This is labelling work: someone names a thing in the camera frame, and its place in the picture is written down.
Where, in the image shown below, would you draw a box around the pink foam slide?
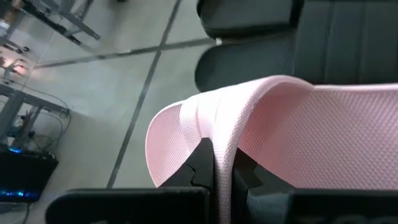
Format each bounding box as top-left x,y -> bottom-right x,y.
144,74 -> 398,224

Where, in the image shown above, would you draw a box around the black computer blue lights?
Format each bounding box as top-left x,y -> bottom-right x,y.
0,148 -> 60,203

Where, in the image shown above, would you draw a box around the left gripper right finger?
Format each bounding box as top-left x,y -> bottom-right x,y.
231,147 -> 295,224

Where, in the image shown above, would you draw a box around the grey metal table legs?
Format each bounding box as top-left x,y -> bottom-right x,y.
0,83 -> 71,147

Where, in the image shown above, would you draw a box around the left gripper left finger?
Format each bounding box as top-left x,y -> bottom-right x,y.
159,138 -> 216,189

